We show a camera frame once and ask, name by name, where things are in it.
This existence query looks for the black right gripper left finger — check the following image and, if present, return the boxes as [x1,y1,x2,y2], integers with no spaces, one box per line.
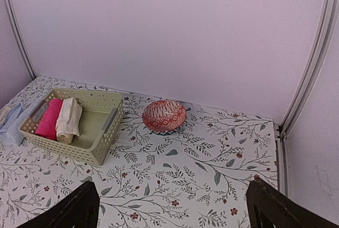
[20,181,100,228]

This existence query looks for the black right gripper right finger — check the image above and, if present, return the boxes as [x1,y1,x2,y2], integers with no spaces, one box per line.
[246,178,338,228]

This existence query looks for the light blue towel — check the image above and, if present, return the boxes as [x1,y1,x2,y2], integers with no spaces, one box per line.
[1,103,28,146]

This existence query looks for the cream rolled towel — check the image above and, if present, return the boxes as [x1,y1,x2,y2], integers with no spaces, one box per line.
[56,98,83,144]

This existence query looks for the pink rolled towel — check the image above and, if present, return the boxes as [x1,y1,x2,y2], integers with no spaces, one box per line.
[35,99,63,141]

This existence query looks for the green perforated plastic basket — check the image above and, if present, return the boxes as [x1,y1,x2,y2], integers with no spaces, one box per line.
[19,89,123,165]

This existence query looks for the right aluminium frame post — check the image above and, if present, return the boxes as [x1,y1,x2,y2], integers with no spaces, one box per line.
[278,0,338,197]

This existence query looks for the aluminium frame post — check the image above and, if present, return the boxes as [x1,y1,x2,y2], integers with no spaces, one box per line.
[278,0,338,197]
[4,0,37,80]

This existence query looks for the left aluminium frame post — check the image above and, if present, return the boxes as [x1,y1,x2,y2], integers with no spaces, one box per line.
[4,0,37,80]

